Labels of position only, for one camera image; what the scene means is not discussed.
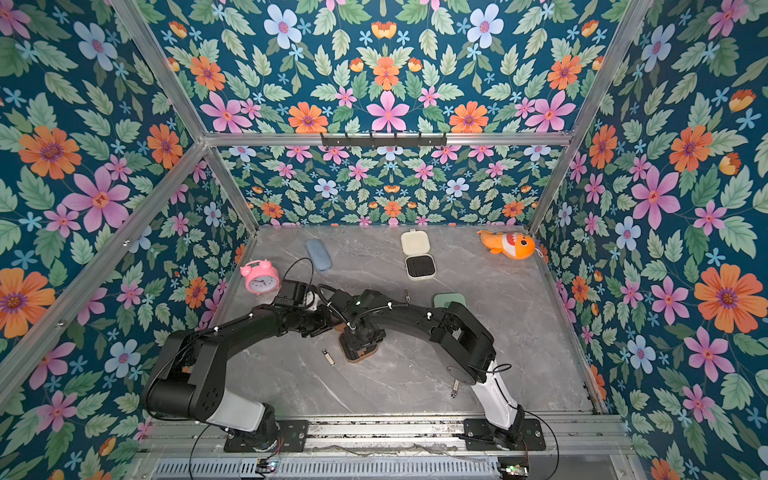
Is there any brown clipper case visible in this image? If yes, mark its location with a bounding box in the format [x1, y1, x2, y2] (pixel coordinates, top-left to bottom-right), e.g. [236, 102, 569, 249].
[334, 324, 386, 363]

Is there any mint green clipper case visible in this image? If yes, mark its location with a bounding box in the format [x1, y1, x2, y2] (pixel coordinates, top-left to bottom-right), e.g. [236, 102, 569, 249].
[432, 292, 466, 308]

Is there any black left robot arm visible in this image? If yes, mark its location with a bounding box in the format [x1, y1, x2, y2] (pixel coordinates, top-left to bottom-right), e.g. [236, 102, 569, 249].
[141, 281, 343, 434]

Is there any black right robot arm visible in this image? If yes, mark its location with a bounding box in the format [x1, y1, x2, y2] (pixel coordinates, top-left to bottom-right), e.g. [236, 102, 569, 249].
[320, 289, 524, 439]

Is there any small cream nail clipper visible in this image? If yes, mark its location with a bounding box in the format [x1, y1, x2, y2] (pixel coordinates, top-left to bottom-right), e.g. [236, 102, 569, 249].
[322, 349, 336, 366]

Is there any cream clipper case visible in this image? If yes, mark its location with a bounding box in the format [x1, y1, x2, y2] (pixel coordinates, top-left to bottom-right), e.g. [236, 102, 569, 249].
[400, 229, 436, 281]

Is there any pink alarm clock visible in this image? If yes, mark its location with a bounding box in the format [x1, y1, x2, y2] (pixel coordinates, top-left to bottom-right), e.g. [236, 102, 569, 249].
[240, 259, 280, 295]

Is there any blue denim pouch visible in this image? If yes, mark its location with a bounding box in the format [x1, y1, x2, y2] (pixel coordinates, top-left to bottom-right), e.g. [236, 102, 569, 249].
[306, 239, 332, 272]

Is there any orange clownfish plush toy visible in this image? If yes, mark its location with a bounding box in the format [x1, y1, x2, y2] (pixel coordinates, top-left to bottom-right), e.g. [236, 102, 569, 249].
[478, 230, 536, 260]

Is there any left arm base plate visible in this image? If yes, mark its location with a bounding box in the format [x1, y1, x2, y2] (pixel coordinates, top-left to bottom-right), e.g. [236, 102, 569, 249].
[223, 420, 309, 453]

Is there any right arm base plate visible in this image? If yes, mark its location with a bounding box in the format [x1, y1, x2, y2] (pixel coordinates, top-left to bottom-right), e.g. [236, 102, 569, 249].
[456, 418, 547, 453]

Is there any black hook rail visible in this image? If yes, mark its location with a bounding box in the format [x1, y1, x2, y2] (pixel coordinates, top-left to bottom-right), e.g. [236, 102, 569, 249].
[320, 133, 448, 148]

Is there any aluminium front rail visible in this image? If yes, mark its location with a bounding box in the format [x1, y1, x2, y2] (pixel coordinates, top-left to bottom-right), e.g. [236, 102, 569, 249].
[138, 411, 635, 457]

